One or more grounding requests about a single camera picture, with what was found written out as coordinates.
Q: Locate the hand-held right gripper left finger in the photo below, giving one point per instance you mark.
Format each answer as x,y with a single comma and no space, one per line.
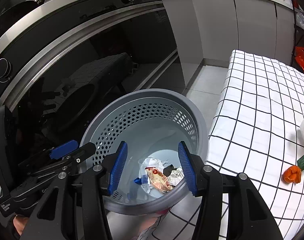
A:
119,167

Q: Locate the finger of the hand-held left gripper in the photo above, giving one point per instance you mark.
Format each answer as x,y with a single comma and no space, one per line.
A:
64,148
85,150

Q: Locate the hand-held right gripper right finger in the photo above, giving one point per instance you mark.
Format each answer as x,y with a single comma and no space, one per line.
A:
187,167

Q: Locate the white paper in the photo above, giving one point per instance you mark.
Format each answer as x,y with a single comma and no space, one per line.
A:
175,175

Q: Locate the small black scrap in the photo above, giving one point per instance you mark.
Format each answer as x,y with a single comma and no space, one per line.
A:
170,170

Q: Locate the red yellow snack wrapper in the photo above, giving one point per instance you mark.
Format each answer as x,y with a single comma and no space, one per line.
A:
159,178

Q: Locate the clear plastic wrap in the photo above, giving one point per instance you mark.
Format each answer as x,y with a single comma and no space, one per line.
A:
152,161

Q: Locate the grey perforated waste bin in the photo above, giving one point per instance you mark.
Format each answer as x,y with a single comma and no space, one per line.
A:
147,100

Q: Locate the person's left hand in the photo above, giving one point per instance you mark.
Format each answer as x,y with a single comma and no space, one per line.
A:
18,223

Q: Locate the orange peel piece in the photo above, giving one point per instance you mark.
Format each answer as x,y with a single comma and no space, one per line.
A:
291,175

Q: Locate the black built-in oven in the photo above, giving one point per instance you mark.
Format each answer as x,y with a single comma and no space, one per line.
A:
104,42

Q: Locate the grey kitchen cabinets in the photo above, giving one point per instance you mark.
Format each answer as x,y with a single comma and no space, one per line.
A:
217,30

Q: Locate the red plastic bag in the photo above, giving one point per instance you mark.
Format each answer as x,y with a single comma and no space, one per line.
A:
303,60

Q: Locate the black shelf rack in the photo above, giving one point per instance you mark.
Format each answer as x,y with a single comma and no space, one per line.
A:
297,36

